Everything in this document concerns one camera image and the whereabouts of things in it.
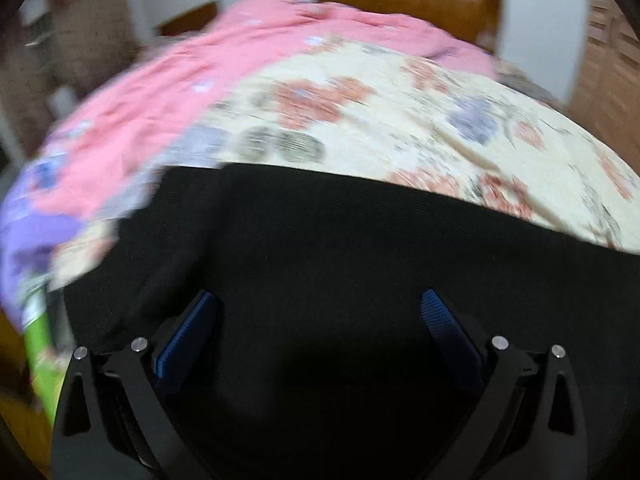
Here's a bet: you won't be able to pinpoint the purple printed cloth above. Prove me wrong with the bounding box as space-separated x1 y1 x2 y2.
0 125 166 331

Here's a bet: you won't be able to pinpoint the cream floral bed sheet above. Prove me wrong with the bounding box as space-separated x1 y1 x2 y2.
50 40 640 291

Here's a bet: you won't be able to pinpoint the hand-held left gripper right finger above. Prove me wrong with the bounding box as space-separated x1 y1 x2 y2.
419 288 589 480

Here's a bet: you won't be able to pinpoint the wooden wardrobe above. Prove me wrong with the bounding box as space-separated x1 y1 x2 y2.
565 0 640 161

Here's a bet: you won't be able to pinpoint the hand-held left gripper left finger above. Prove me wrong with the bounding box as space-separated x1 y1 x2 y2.
52 289 219 480

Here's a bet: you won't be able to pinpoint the pink blanket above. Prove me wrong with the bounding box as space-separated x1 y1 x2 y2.
30 0 501 221

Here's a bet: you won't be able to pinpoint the black pants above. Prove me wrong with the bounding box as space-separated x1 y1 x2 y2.
59 162 640 480

